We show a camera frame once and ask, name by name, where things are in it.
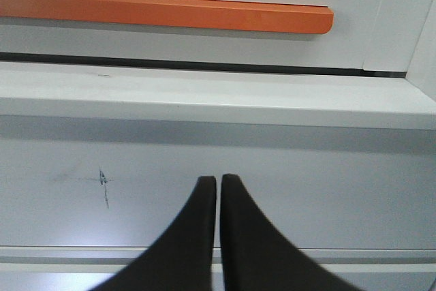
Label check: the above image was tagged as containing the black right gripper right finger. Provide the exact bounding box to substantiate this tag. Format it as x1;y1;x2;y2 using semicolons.
220;174;354;290

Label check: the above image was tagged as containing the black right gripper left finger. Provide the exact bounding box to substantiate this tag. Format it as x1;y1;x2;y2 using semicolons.
93;177;217;290

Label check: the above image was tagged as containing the orange sash handle bar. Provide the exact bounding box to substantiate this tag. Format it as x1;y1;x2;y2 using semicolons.
1;0;334;34

